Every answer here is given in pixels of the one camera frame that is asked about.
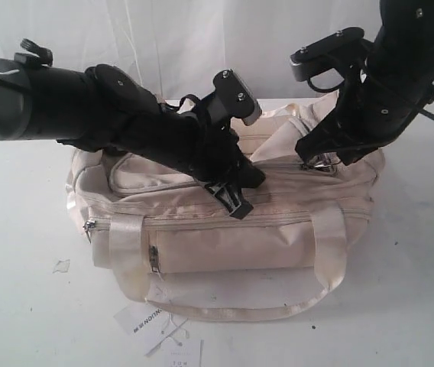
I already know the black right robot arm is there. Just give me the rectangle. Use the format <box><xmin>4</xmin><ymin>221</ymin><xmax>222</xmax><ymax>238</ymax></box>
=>
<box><xmin>290</xmin><ymin>1</ymin><xmax>434</xmax><ymax>165</ymax></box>

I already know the beige fabric duffel bag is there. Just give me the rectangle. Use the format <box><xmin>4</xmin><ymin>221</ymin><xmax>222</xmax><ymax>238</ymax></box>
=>
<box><xmin>66</xmin><ymin>93</ymin><xmax>384</xmax><ymax>322</ymax></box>

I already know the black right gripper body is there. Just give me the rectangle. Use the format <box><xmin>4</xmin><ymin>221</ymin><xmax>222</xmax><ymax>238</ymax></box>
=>
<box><xmin>319</xmin><ymin>64</ymin><xmax>393</xmax><ymax>165</ymax></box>

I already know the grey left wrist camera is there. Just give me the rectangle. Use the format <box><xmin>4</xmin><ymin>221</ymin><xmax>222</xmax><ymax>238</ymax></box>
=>
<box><xmin>212</xmin><ymin>69</ymin><xmax>262</xmax><ymax>126</ymax></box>

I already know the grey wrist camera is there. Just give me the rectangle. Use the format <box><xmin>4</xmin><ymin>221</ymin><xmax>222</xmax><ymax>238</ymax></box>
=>
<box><xmin>290</xmin><ymin>27</ymin><xmax>368</xmax><ymax>93</ymax></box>
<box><xmin>212</xmin><ymin>69</ymin><xmax>262</xmax><ymax>126</ymax></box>

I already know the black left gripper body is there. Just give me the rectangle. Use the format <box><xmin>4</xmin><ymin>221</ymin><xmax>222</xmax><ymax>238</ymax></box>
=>
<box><xmin>178</xmin><ymin>114</ymin><xmax>248</xmax><ymax>188</ymax></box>

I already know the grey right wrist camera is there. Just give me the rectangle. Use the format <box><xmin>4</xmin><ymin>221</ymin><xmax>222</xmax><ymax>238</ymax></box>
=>
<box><xmin>290</xmin><ymin>27</ymin><xmax>368</xmax><ymax>93</ymax></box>

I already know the white brand hang tag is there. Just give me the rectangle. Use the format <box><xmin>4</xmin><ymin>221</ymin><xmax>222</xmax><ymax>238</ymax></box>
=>
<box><xmin>114</xmin><ymin>304</ymin><xmax>170</xmax><ymax>336</ymax></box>

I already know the clear plastic scrap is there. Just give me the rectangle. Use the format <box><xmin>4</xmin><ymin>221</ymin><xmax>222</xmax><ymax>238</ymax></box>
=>
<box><xmin>52</xmin><ymin>259</ymin><xmax>70</xmax><ymax>274</ymax></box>

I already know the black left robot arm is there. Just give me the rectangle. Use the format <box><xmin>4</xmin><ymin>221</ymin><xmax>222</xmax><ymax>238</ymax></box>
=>
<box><xmin>0</xmin><ymin>39</ymin><xmax>265</xmax><ymax>219</ymax></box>

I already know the white square hang tag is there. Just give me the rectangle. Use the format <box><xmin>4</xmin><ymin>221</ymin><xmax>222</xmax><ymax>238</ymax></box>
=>
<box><xmin>151</xmin><ymin>334</ymin><xmax>203</xmax><ymax>367</ymax></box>

